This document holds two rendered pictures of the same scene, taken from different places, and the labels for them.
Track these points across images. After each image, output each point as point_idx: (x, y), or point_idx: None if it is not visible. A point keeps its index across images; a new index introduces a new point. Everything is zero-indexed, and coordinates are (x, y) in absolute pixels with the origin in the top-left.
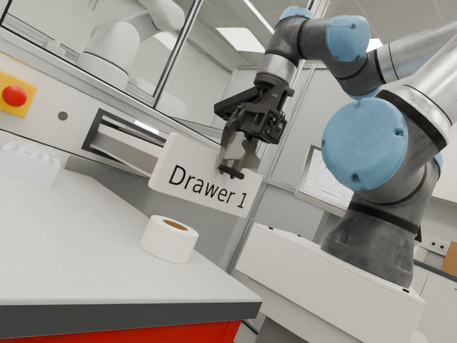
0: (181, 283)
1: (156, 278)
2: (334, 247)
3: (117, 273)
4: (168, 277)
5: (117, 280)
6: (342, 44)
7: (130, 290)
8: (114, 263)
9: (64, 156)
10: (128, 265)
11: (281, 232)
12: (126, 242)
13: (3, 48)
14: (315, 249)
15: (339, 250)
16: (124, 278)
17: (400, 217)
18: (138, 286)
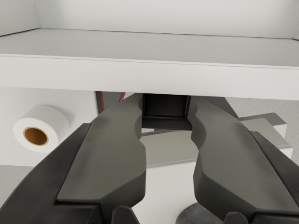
0: (42, 157)
1: (26, 153)
2: (182, 220)
3: (3, 150)
4: (35, 152)
5: (2, 154)
6: None
7: (7, 161)
8: (2, 141)
9: None
10: (11, 143)
11: (168, 178)
12: (16, 113)
13: None
14: (148, 210)
15: (178, 223)
16: (6, 154)
17: None
18: (12, 159)
